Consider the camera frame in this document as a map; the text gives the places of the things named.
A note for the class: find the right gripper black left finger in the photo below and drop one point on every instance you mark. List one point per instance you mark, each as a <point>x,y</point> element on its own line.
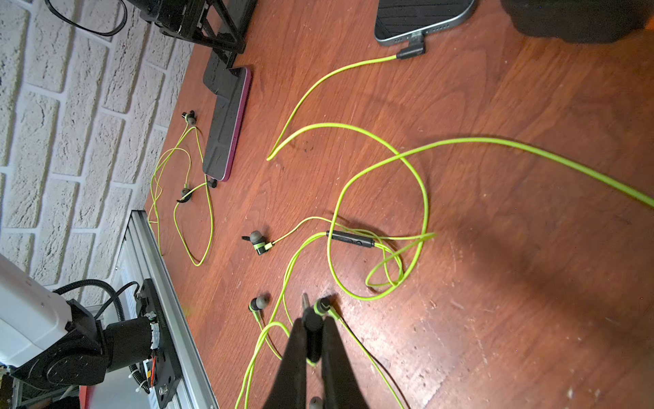
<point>290,385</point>

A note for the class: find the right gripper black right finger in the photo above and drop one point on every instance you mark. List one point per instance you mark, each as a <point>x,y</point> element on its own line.
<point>340,384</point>

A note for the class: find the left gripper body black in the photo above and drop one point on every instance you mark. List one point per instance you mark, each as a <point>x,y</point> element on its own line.
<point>216,24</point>

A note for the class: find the black smartphone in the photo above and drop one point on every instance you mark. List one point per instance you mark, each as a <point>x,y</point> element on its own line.
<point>219,75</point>
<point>225,128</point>
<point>398,21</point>

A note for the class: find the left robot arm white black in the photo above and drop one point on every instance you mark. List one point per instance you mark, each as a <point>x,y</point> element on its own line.
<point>49,342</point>

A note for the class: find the black plastic tool case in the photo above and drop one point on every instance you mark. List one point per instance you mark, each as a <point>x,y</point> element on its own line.
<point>579,22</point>

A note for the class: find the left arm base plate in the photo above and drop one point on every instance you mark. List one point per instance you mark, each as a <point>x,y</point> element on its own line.
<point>167,370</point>

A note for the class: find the aluminium rail frame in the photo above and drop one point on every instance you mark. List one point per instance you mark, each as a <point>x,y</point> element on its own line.
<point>138,259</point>

